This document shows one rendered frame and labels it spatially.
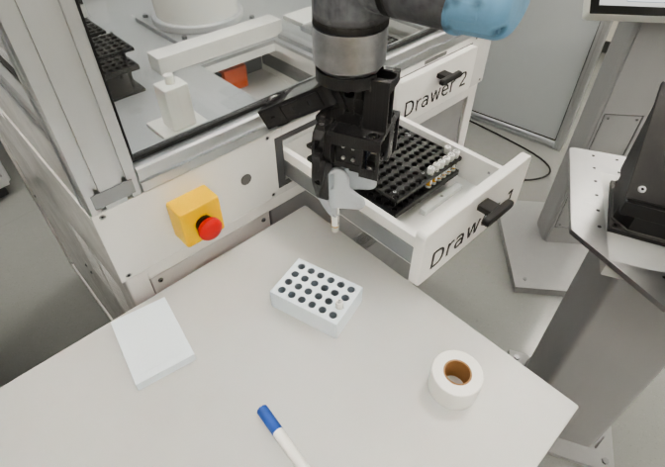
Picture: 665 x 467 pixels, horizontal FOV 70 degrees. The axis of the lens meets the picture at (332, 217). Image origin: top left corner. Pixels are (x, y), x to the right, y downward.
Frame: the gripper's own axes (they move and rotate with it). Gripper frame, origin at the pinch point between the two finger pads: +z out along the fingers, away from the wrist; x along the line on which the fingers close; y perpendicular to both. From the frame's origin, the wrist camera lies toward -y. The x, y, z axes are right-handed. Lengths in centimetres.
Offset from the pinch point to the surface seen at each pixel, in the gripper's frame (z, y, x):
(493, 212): 6.7, 20.3, 14.9
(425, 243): 6.3, 12.6, 3.9
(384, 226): 10.2, 5.2, 9.0
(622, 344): 49, 55, 33
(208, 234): 10.3, -19.4, -3.7
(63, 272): 98, -124, 24
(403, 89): 6.9, -3.8, 46.7
